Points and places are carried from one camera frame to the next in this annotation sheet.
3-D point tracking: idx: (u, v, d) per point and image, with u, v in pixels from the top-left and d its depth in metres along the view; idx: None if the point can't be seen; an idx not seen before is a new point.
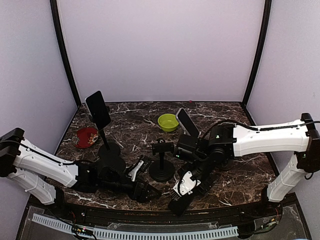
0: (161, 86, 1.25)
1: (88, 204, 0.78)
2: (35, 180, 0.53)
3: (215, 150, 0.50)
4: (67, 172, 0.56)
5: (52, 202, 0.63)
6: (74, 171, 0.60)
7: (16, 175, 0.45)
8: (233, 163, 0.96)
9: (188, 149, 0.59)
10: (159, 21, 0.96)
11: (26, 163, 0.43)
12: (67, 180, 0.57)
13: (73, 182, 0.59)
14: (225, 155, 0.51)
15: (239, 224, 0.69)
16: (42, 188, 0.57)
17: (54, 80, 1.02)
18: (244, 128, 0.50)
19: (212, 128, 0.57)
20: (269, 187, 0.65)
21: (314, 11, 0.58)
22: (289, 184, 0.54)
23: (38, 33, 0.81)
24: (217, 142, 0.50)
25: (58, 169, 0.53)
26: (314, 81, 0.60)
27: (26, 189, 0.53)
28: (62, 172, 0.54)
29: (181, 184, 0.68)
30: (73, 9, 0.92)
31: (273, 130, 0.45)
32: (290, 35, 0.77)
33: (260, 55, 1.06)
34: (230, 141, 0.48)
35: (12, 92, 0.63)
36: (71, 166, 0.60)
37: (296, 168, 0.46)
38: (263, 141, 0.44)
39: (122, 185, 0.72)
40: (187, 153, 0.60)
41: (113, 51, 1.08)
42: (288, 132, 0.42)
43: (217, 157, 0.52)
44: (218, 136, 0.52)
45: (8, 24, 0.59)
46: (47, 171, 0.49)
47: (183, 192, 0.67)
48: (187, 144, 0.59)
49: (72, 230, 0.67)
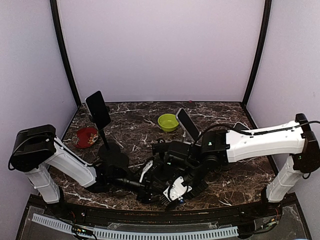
0: (161, 85, 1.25)
1: (89, 204, 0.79)
2: (48, 177, 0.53)
3: (208, 158, 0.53)
4: (88, 173, 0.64)
5: (56, 201, 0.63)
6: (92, 173, 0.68)
7: (36, 171, 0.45)
8: (233, 163, 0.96)
9: (179, 155, 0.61)
10: (159, 20, 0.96)
11: (59, 159, 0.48)
12: (87, 179, 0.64)
13: (91, 182, 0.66)
14: (219, 161, 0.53)
15: (239, 224, 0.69)
16: (52, 186, 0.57)
17: (55, 80, 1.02)
18: (238, 134, 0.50)
19: (204, 136, 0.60)
20: (269, 186, 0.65)
21: (314, 12, 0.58)
22: (288, 185, 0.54)
23: (37, 33, 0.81)
24: (209, 150, 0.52)
25: (83, 168, 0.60)
26: (314, 81, 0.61)
27: (36, 186, 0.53)
28: (85, 172, 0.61)
29: (171, 189, 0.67)
30: (73, 9, 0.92)
31: (267, 134, 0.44)
32: (291, 35, 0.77)
33: (260, 55, 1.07)
34: (223, 148, 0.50)
35: (11, 92, 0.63)
36: (91, 168, 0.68)
37: (293, 169, 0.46)
38: (257, 146, 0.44)
39: (128, 184, 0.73)
40: (179, 159, 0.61)
41: (113, 51, 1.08)
42: (281, 135, 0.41)
43: (211, 164, 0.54)
44: (211, 144, 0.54)
45: (7, 24, 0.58)
46: (73, 170, 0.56)
47: (173, 197, 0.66)
48: (178, 151, 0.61)
49: (72, 230, 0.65)
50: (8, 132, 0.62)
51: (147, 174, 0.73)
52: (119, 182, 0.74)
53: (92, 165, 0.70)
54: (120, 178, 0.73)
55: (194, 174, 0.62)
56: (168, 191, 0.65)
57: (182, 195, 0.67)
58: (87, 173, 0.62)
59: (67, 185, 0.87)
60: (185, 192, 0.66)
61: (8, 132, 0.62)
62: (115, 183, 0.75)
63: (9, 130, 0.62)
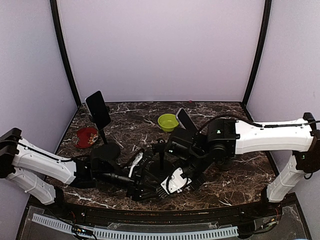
0: (161, 86, 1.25)
1: (88, 204, 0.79)
2: (34, 179, 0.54)
3: (215, 147, 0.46)
4: (65, 169, 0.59)
5: (53, 202, 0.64)
6: (72, 168, 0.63)
7: (16, 175, 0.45)
8: (233, 163, 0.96)
9: (183, 144, 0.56)
10: (159, 21, 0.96)
11: (24, 161, 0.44)
12: (66, 177, 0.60)
13: (71, 179, 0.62)
14: (226, 151, 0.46)
15: (239, 224, 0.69)
16: (42, 187, 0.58)
17: (55, 80, 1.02)
18: (246, 124, 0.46)
19: (211, 123, 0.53)
20: (269, 186, 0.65)
21: (314, 12, 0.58)
22: (289, 185, 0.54)
23: (37, 33, 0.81)
24: (217, 138, 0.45)
25: (58, 166, 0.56)
26: (314, 82, 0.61)
27: (26, 189, 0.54)
28: (60, 169, 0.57)
29: (170, 180, 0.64)
30: (73, 9, 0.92)
31: (277, 128, 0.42)
32: (291, 35, 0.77)
33: (260, 55, 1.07)
34: (233, 137, 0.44)
35: (11, 93, 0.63)
36: (69, 162, 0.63)
37: (295, 169, 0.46)
38: (267, 139, 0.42)
39: (117, 178, 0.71)
40: (182, 148, 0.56)
41: (113, 51, 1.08)
42: (291, 131, 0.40)
43: (217, 154, 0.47)
44: (219, 131, 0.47)
45: (7, 24, 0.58)
46: (46, 169, 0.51)
47: (171, 190, 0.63)
48: (182, 139, 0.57)
49: (72, 230, 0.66)
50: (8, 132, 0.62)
51: (137, 168, 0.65)
52: (106, 177, 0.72)
53: (72, 160, 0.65)
54: (108, 172, 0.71)
55: (196, 165, 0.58)
56: (167, 182, 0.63)
57: (182, 188, 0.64)
58: (62, 169, 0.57)
59: (67, 185, 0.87)
60: (184, 184, 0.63)
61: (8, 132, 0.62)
62: (102, 177, 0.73)
63: (9, 131, 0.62)
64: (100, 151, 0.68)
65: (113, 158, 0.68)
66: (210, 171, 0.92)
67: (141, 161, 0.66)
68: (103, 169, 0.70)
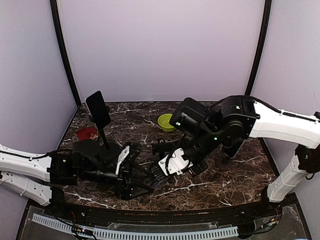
0: (161, 85, 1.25)
1: (88, 204, 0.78)
2: (24, 182, 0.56)
3: (231, 122, 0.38)
4: (39, 166, 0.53)
5: (48, 202, 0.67)
6: (47, 163, 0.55)
7: (4, 180, 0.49)
8: (233, 163, 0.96)
9: (194, 118, 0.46)
10: (159, 20, 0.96)
11: None
12: (41, 175, 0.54)
13: (47, 176, 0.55)
14: (243, 128, 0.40)
15: (239, 224, 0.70)
16: (34, 189, 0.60)
17: (55, 80, 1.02)
18: (265, 107, 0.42)
19: (226, 99, 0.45)
20: (270, 187, 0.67)
21: (314, 12, 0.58)
22: (290, 185, 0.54)
23: (37, 33, 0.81)
24: (234, 111, 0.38)
25: (27, 163, 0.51)
26: (314, 81, 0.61)
27: (20, 192, 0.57)
28: (31, 167, 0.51)
29: (171, 159, 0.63)
30: (73, 9, 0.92)
31: (295, 118, 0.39)
32: (291, 35, 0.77)
33: (260, 55, 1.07)
34: (252, 116, 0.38)
35: (11, 93, 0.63)
36: (44, 158, 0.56)
37: (298, 168, 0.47)
38: (280, 128, 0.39)
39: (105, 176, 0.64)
40: (192, 123, 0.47)
41: (113, 51, 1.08)
42: (309, 125, 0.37)
43: (233, 131, 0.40)
44: (238, 107, 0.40)
45: (7, 24, 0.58)
46: (22, 169, 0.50)
47: (170, 171, 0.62)
48: (195, 111, 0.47)
49: (72, 230, 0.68)
50: (8, 132, 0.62)
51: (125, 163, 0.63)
52: (90, 175, 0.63)
53: (51, 155, 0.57)
54: (92, 170, 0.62)
55: (205, 143, 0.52)
56: (166, 162, 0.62)
57: (183, 169, 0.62)
58: (36, 166, 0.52)
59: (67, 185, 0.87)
60: (185, 166, 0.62)
61: (8, 133, 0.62)
62: (86, 176, 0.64)
63: (9, 131, 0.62)
64: (81, 145, 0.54)
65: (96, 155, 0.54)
66: (210, 171, 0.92)
67: (127, 156, 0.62)
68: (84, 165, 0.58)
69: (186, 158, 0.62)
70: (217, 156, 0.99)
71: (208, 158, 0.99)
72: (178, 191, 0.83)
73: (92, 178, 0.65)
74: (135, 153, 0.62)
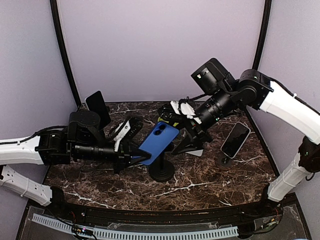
0: (162, 86, 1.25)
1: (88, 204, 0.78)
2: (25, 183, 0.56)
3: (247, 87, 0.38)
4: (27, 148, 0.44)
5: (49, 201, 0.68)
6: (37, 142, 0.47)
7: (5, 181, 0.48)
8: (233, 163, 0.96)
9: (215, 75, 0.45)
10: (159, 20, 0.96)
11: None
12: (32, 157, 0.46)
13: (39, 156, 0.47)
14: (255, 97, 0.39)
15: (239, 224, 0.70)
16: (35, 189, 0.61)
17: (54, 80, 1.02)
18: (279, 87, 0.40)
19: (247, 70, 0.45)
20: (271, 183, 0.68)
21: (314, 13, 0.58)
22: (290, 184, 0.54)
23: (37, 33, 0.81)
24: (251, 79, 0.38)
25: (12, 147, 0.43)
26: (313, 82, 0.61)
27: (20, 193, 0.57)
28: (18, 150, 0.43)
29: (184, 105, 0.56)
30: (73, 9, 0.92)
31: (304, 106, 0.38)
32: (291, 35, 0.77)
33: (260, 56, 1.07)
34: (268, 87, 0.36)
35: (11, 92, 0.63)
36: (33, 139, 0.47)
37: (298, 166, 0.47)
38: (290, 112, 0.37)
39: (102, 152, 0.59)
40: (211, 80, 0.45)
41: (113, 51, 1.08)
42: (315, 114, 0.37)
43: (245, 97, 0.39)
44: (256, 77, 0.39)
45: (8, 25, 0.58)
46: (7, 156, 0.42)
47: (183, 110, 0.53)
48: (219, 70, 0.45)
49: (72, 230, 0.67)
50: (8, 132, 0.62)
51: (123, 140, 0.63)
52: (86, 152, 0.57)
53: (40, 134, 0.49)
54: (89, 146, 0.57)
55: (222, 103, 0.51)
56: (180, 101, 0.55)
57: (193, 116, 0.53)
58: (22, 149, 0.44)
59: (67, 185, 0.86)
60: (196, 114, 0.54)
61: (8, 133, 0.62)
62: (84, 155, 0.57)
63: (9, 130, 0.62)
64: (76, 115, 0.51)
65: (96, 125, 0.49)
66: (210, 171, 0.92)
67: (128, 132, 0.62)
68: (81, 137, 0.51)
69: (200, 114, 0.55)
70: (217, 156, 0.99)
71: (208, 158, 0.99)
72: (178, 191, 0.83)
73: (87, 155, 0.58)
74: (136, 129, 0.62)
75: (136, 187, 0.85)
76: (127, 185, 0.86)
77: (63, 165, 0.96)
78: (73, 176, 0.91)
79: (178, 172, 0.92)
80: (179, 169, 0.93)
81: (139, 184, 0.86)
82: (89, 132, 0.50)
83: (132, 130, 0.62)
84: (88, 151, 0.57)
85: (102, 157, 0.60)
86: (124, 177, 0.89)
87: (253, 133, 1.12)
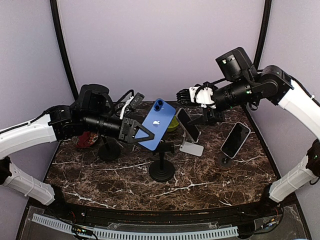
0: (162, 86, 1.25)
1: (88, 204, 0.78)
2: (30, 180, 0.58)
3: (268, 81, 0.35)
4: (38, 126, 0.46)
5: (54, 199, 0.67)
6: (45, 120, 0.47)
7: (13, 178, 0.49)
8: (233, 163, 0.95)
9: (243, 63, 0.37)
10: (159, 21, 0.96)
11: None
12: (47, 134, 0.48)
13: (53, 132, 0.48)
14: (274, 92, 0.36)
15: (239, 224, 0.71)
16: (39, 187, 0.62)
17: (54, 80, 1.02)
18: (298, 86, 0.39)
19: (267, 67, 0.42)
20: (274, 183, 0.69)
21: (314, 13, 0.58)
22: (294, 185, 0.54)
23: (36, 33, 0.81)
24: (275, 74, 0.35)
25: (25, 128, 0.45)
26: (312, 82, 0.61)
27: (26, 192, 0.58)
28: (32, 129, 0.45)
29: (202, 91, 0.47)
30: (73, 9, 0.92)
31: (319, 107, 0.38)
32: (291, 35, 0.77)
33: (260, 55, 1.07)
34: (290, 84, 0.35)
35: (10, 92, 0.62)
36: (42, 117, 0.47)
37: (305, 168, 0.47)
38: (294, 105, 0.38)
39: (107, 127, 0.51)
40: (237, 67, 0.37)
41: (113, 51, 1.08)
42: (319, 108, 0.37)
43: (266, 92, 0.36)
44: (279, 73, 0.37)
45: (7, 25, 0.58)
46: (28, 137, 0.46)
47: (198, 99, 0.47)
48: (248, 59, 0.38)
49: (72, 230, 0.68)
50: None
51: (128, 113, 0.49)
52: (92, 125, 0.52)
53: (49, 112, 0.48)
54: (95, 118, 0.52)
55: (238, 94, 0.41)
56: (198, 87, 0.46)
57: (207, 105, 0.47)
58: (34, 128, 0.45)
59: (67, 185, 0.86)
60: (211, 102, 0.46)
61: None
62: (91, 127, 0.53)
63: None
64: (90, 86, 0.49)
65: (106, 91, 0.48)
66: (210, 171, 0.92)
67: (131, 102, 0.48)
68: (94, 108, 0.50)
69: (215, 99, 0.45)
70: (217, 156, 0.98)
71: (208, 158, 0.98)
72: (178, 191, 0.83)
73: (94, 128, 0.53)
74: (139, 99, 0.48)
75: (136, 187, 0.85)
76: (127, 185, 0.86)
77: (63, 165, 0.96)
78: (73, 176, 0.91)
79: (178, 172, 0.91)
80: (179, 169, 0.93)
81: (139, 184, 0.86)
82: (101, 97, 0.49)
83: (136, 100, 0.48)
84: (95, 125, 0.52)
85: (110, 132, 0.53)
86: (124, 177, 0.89)
87: (253, 133, 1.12)
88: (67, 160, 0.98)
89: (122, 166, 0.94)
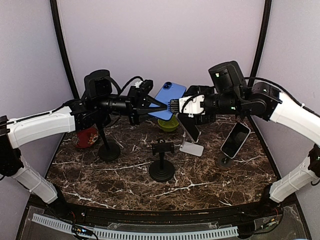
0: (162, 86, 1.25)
1: (88, 204, 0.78)
2: (38, 176, 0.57)
3: (256, 100, 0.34)
4: (60, 115, 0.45)
5: (56, 197, 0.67)
6: (66, 110, 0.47)
7: (24, 171, 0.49)
8: (233, 163, 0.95)
9: (236, 78, 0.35)
10: (159, 20, 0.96)
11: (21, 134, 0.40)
12: (67, 125, 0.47)
13: (73, 122, 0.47)
14: (263, 111, 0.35)
15: (239, 224, 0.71)
16: (45, 184, 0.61)
17: (54, 80, 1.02)
18: (288, 98, 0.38)
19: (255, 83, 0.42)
20: (274, 184, 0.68)
21: (314, 13, 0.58)
22: (295, 186, 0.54)
23: (36, 33, 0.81)
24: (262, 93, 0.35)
25: (48, 117, 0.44)
26: (312, 82, 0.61)
27: (31, 188, 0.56)
28: (54, 118, 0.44)
29: (190, 102, 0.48)
30: (73, 9, 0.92)
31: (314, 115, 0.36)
32: (292, 35, 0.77)
33: (260, 55, 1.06)
34: (277, 100, 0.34)
35: (10, 93, 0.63)
36: (62, 109, 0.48)
37: (307, 170, 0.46)
38: (285, 114, 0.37)
39: (115, 106, 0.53)
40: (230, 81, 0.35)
41: (113, 50, 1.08)
42: (314, 116, 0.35)
43: (254, 110, 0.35)
44: (265, 91, 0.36)
45: (7, 25, 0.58)
46: (48, 126, 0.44)
47: (185, 110, 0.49)
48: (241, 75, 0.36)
49: (72, 230, 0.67)
50: None
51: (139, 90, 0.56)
52: (104, 107, 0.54)
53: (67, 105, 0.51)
54: (105, 101, 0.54)
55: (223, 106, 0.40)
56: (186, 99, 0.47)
57: (195, 115, 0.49)
58: (57, 116, 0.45)
59: (67, 185, 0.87)
60: (198, 113, 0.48)
61: None
62: (104, 110, 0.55)
63: None
64: (91, 74, 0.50)
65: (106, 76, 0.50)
66: (210, 171, 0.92)
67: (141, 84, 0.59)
68: (101, 92, 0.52)
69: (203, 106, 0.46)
70: (217, 156, 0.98)
71: (208, 158, 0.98)
72: (178, 191, 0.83)
73: (105, 112, 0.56)
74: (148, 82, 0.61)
75: (136, 187, 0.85)
76: (127, 185, 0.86)
77: (63, 165, 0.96)
78: (73, 177, 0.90)
79: (178, 172, 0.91)
80: (179, 170, 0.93)
81: (139, 183, 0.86)
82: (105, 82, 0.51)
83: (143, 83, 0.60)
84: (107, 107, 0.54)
85: (120, 111, 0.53)
86: (124, 177, 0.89)
87: (253, 133, 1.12)
88: (67, 160, 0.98)
89: (122, 166, 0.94)
